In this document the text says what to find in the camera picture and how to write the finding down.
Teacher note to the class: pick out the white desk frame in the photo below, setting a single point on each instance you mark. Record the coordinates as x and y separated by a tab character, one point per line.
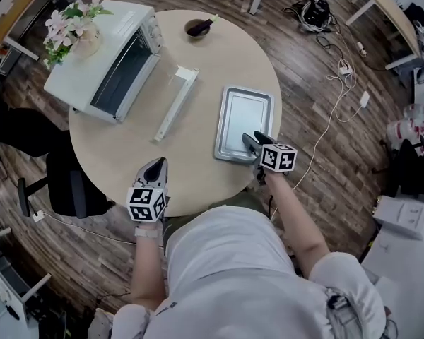
0	288

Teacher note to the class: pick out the purple eggplant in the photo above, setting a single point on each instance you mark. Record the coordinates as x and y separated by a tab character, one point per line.
201	26

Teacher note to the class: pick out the small white plug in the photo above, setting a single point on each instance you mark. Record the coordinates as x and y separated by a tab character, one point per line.
361	49

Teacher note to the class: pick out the white socket block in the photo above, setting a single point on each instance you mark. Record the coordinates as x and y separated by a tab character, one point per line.
37	216

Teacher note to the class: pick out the person's white shirt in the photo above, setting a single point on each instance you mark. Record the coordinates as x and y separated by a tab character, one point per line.
233	277

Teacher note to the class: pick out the white power strip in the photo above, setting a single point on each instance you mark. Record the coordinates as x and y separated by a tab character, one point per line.
345	67

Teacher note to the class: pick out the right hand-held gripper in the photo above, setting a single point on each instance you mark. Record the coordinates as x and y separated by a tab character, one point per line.
279	157

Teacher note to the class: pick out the black office chair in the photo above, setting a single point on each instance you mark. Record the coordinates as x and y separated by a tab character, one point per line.
410	168
70	189

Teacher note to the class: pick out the white power adapter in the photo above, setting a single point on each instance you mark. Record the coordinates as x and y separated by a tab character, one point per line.
364	99

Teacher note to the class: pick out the red and white plastic bags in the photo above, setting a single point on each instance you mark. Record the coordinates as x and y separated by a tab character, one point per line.
410	125

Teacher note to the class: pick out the white toaster oven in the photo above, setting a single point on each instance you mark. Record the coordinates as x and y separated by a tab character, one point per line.
92	72

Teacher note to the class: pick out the silver baking tray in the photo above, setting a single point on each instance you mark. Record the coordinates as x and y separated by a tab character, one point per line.
244	118

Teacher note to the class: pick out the white wristband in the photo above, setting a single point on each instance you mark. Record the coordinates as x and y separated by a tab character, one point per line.
148	231

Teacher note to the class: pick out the pink flowers in white vase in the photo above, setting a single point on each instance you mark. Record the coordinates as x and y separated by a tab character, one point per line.
74	30

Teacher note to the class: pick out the clear plastic bottle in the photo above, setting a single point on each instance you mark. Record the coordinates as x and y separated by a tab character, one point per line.
245	5

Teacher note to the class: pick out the person's left forearm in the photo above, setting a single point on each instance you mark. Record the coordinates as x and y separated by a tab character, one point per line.
146	270

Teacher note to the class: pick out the white box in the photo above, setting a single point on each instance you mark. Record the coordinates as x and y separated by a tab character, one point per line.
403	217

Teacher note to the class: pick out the black power plug adapter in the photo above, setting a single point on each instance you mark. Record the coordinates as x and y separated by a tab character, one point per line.
74	110

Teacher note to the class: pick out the light wooden desk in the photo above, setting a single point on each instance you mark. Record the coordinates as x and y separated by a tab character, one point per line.
395	16

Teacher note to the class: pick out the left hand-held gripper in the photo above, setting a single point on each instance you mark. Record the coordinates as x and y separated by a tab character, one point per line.
141	203

